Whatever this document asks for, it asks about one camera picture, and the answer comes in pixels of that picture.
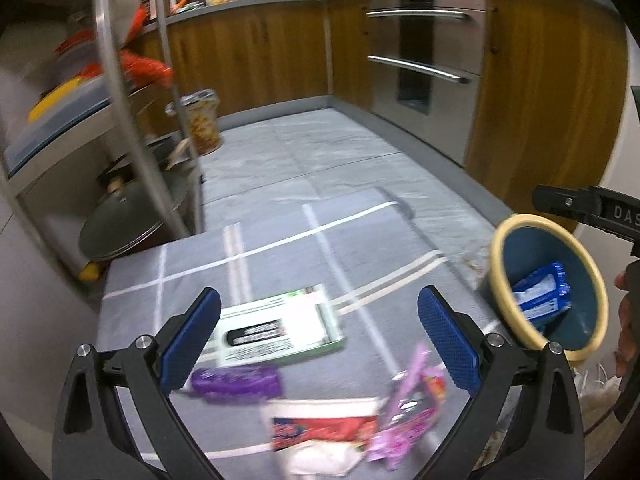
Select grey checked table cloth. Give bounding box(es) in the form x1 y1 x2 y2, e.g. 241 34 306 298
94 186 522 480

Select blue grey shelf tray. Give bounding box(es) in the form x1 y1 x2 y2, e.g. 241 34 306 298
3 76 111 178

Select purple wrapper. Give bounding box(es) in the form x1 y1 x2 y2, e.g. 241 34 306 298
191 365 283 404

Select wooden kitchen cabinets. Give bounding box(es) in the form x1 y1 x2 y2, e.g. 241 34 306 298
167 0 628 212

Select stainless steel oven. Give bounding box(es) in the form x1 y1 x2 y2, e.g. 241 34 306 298
367 0 486 166

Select small yellow object under shelf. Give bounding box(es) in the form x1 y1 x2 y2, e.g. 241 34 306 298
78 261 103 283

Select blue white wrapper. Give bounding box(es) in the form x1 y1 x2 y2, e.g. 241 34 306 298
512 261 572 332

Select grey pot lid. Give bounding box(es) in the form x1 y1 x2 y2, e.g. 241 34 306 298
78 174 174 262

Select green white medicine box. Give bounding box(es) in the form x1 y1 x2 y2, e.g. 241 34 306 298
196 284 346 368

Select red plastic bag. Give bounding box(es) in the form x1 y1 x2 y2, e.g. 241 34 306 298
54 4 174 89

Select patterned floor trash bin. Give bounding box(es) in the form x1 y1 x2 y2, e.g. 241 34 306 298
180 89 222 156

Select stainless steel shelf rack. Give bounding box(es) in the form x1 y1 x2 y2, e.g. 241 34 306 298
1 0 203 285

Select person's right hand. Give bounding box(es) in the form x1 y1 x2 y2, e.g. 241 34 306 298
614 261 639 422

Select red white paper cup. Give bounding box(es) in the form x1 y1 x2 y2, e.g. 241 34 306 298
262 396 381 479

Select pink snack wrapper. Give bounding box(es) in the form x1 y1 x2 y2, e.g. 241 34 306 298
367 342 447 470

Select yellow item on shelf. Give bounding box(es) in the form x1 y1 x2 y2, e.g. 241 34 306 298
27 77 84 122

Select blue bin with yellow rim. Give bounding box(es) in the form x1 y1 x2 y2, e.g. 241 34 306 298
477 214 608 367

